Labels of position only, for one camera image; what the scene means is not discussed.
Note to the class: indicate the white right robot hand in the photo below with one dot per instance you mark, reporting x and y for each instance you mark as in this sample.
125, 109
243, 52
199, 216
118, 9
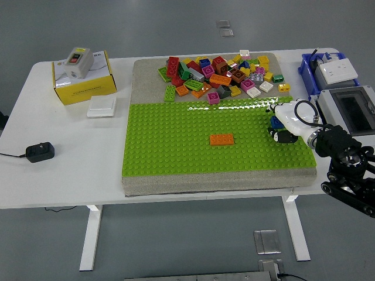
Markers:
293, 117

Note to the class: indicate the blue toy brick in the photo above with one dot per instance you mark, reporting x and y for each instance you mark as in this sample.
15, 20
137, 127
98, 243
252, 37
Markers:
205, 63
276, 121
244, 65

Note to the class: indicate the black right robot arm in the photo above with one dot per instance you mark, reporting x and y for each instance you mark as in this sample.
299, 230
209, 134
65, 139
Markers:
334, 140

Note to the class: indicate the yellow toy brick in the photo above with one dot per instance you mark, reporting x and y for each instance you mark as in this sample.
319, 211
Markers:
245, 72
199, 59
263, 59
236, 58
264, 67
284, 87
268, 76
187, 61
235, 91

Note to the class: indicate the white toy brick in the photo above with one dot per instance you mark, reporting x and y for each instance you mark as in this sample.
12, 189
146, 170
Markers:
253, 92
245, 53
266, 86

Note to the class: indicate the translucent grey toy brick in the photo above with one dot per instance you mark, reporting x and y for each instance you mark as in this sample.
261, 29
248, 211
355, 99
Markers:
257, 78

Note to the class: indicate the magenta toy brick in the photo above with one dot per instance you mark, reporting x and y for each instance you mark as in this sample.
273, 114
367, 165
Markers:
208, 71
247, 85
213, 98

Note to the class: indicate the pink toy brick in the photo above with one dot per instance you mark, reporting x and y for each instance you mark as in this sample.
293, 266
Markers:
259, 70

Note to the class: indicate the brown toy brick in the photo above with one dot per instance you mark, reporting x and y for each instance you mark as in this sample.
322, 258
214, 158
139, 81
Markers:
238, 76

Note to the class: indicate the dark grey toy brick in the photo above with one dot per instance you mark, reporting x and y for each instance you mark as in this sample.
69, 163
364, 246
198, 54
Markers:
224, 91

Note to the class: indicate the orange eight-stud toy brick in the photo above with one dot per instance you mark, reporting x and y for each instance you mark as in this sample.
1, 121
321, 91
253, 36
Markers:
222, 139
220, 80

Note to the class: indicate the red square toy brick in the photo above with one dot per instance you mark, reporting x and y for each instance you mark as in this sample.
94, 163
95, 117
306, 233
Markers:
218, 61

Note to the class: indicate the orange long toy brick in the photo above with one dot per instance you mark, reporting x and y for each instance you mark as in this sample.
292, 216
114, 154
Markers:
201, 92

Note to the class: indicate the lime six-stud toy brick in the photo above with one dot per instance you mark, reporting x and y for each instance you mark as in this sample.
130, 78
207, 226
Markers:
193, 84

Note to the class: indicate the grey long toy brick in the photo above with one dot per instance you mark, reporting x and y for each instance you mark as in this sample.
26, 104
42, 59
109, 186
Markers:
197, 75

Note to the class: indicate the orange small toy brick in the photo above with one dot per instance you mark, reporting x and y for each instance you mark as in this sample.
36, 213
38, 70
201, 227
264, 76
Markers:
182, 90

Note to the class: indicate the dark green toy brick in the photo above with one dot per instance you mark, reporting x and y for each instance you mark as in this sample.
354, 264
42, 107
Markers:
184, 71

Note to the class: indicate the lime eight-stud toy brick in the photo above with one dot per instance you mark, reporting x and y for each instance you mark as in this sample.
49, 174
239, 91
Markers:
170, 93

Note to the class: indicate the red long toy brick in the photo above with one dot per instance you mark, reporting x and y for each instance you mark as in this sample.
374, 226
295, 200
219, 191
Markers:
173, 66

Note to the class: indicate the green studded baseplate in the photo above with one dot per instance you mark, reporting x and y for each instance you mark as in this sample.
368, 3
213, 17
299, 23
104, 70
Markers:
164, 140

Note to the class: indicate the lime flat toy brick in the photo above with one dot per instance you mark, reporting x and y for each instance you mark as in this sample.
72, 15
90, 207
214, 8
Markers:
163, 73

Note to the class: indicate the grey box under socket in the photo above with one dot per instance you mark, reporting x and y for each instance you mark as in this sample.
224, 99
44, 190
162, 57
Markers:
325, 82

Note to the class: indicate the blue plastic bin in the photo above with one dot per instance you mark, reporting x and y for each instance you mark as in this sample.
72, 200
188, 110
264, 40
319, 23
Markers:
304, 70

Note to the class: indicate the small metal floor plate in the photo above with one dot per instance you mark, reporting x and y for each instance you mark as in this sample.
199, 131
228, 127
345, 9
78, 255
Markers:
226, 32
223, 24

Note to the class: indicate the white table leg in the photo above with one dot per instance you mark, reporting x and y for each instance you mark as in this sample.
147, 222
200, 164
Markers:
90, 240
296, 231

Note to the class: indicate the large metal floor plate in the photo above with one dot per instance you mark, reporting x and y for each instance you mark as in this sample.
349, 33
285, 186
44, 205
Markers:
267, 241

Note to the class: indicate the grey-brown mat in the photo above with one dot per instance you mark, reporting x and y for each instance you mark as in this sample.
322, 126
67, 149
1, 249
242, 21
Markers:
146, 79

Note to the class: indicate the long grey metal bar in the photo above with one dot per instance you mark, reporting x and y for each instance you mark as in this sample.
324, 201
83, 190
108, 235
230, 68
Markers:
199, 277

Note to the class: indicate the yellow cardboard box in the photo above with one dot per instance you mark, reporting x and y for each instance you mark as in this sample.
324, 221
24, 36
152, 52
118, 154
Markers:
85, 92

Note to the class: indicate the black power adapter plug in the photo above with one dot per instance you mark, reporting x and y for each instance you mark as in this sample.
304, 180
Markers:
39, 152

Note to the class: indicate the grey enclosure with window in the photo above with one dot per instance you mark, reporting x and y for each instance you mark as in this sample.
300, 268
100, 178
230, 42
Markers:
328, 98

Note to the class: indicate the white wall socket panel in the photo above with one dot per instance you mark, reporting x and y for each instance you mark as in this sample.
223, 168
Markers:
338, 70

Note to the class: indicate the grey metal bracket plate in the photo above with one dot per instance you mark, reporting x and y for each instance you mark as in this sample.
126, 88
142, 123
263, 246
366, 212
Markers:
269, 266

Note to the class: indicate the white wall switch plate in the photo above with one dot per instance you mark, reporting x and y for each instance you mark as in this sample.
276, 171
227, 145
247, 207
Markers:
101, 106

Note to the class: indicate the grey push-button switch box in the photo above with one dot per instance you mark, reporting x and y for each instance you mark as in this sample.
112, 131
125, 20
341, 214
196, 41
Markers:
83, 65

